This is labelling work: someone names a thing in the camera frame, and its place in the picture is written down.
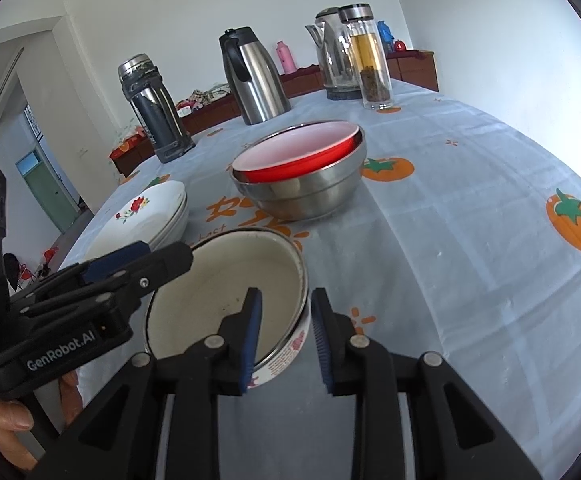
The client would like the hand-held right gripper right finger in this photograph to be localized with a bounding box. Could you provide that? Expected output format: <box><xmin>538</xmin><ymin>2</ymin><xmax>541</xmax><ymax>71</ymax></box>
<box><xmin>310</xmin><ymin>287</ymin><xmax>541</xmax><ymax>480</ymax></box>

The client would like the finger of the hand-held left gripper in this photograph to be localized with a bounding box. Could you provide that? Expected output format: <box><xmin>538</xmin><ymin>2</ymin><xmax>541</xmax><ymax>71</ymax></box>
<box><xmin>58</xmin><ymin>241</ymin><xmax>152</xmax><ymax>287</ymax></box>
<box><xmin>105</xmin><ymin>241</ymin><xmax>194</xmax><ymax>312</ymax></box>

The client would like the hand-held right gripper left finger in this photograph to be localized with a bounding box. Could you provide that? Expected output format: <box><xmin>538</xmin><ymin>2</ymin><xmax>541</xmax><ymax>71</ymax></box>
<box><xmin>25</xmin><ymin>287</ymin><xmax>264</xmax><ymax>480</ymax></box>

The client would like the plain white plate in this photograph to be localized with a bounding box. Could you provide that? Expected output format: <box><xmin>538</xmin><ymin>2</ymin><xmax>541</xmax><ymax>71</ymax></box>
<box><xmin>149</xmin><ymin>210</ymin><xmax>190</xmax><ymax>252</ymax></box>

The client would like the white plate with red flower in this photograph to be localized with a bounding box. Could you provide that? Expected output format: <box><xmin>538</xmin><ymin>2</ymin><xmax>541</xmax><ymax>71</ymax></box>
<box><xmin>86</xmin><ymin>181</ymin><xmax>187</xmax><ymax>263</ymax></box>

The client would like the white enamel bowl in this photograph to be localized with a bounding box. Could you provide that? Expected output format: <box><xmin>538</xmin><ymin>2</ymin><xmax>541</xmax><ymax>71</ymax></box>
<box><xmin>143</xmin><ymin>226</ymin><xmax>312</xmax><ymax>390</ymax></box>

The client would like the stainless steel bowl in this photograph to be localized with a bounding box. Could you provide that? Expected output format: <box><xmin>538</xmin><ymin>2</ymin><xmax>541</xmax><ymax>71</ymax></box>
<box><xmin>229</xmin><ymin>120</ymin><xmax>368</xmax><ymax>222</ymax></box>

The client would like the pink plastic bowl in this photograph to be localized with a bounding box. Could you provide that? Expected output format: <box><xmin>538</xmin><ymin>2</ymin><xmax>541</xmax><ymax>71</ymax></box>
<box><xmin>232</xmin><ymin>121</ymin><xmax>362</xmax><ymax>183</ymax></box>

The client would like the person's left hand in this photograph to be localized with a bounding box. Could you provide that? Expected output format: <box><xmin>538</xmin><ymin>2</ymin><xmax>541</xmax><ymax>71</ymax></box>
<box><xmin>0</xmin><ymin>370</ymin><xmax>85</xmax><ymax>473</ymax></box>

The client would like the metal rack with dark cloth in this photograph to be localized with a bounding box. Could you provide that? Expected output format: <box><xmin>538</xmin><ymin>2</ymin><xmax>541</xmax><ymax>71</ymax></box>
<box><xmin>3</xmin><ymin>252</ymin><xmax>51</xmax><ymax>292</ymax></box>

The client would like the green door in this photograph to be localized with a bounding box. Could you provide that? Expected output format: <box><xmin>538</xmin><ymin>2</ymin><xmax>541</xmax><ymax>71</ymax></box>
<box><xmin>15</xmin><ymin>152</ymin><xmax>80</xmax><ymax>231</ymax></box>

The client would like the red printed cloth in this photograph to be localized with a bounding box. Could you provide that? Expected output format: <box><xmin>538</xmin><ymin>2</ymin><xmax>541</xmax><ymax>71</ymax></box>
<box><xmin>110</xmin><ymin>132</ymin><xmax>154</xmax><ymax>161</ymax></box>

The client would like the dark grey steel thermos flask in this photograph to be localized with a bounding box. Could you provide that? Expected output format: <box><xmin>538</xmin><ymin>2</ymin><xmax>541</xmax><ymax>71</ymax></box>
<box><xmin>117</xmin><ymin>53</ymin><xmax>196</xmax><ymax>163</ymax></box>

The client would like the brown wooden sideboard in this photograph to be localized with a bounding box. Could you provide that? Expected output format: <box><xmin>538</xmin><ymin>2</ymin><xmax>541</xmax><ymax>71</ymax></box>
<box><xmin>109</xmin><ymin>50</ymin><xmax>439</xmax><ymax>177</ymax></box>

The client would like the floral blanket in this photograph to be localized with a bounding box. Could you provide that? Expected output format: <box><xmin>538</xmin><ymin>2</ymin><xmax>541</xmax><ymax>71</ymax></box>
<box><xmin>189</xmin><ymin>88</ymin><xmax>224</xmax><ymax>107</ymax></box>

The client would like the fluorescent tube light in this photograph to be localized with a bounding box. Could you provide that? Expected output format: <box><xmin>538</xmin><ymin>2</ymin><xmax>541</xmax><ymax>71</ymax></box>
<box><xmin>0</xmin><ymin>47</ymin><xmax>25</xmax><ymax>97</ymax></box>

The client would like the pink thermos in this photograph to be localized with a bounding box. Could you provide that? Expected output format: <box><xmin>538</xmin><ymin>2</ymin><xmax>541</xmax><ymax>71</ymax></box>
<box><xmin>276</xmin><ymin>40</ymin><xmax>298</xmax><ymax>75</ymax></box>

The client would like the stainless steel electric kettle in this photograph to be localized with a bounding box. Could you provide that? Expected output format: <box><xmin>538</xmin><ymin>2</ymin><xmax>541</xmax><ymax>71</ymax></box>
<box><xmin>305</xmin><ymin>7</ymin><xmax>363</xmax><ymax>101</ymax></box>

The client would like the glass tea bottle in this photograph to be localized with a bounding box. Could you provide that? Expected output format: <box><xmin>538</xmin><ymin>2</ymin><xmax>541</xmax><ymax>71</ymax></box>
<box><xmin>339</xmin><ymin>3</ymin><xmax>393</xmax><ymax>111</ymax></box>

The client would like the blue thermos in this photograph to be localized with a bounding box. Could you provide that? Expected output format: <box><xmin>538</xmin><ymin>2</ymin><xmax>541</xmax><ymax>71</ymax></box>
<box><xmin>377</xmin><ymin>20</ymin><xmax>396</xmax><ymax>56</ymax></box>

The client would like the steel carafe with black handle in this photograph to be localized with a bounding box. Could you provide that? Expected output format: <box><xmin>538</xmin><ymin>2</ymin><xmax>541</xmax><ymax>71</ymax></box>
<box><xmin>219</xmin><ymin>27</ymin><xmax>291</xmax><ymax>126</ymax></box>

